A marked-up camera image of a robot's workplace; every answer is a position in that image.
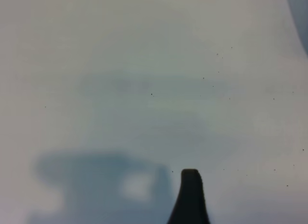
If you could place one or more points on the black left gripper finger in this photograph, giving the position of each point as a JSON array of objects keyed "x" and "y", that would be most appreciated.
[{"x": 190, "y": 200}]

